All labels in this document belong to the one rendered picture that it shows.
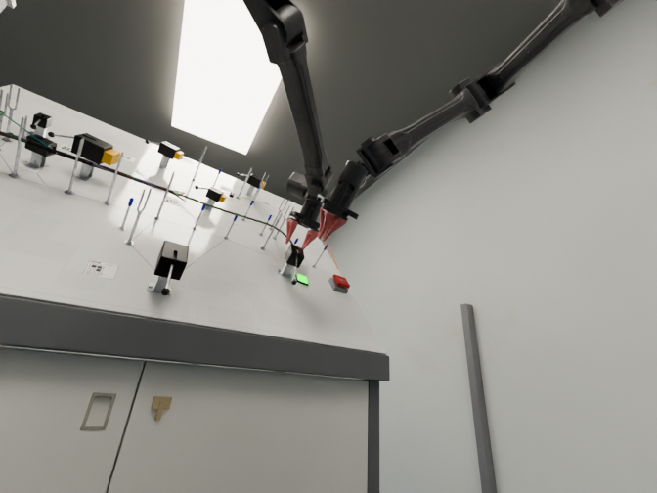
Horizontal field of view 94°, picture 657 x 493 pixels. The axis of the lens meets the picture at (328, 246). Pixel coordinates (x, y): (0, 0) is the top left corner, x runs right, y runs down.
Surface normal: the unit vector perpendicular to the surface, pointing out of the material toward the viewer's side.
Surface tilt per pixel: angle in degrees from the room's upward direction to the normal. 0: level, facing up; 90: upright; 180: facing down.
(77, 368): 90
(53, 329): 90
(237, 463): 90
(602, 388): 90
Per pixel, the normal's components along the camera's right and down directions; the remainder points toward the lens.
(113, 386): 0.58, -0.30
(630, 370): -0.87, -0.25
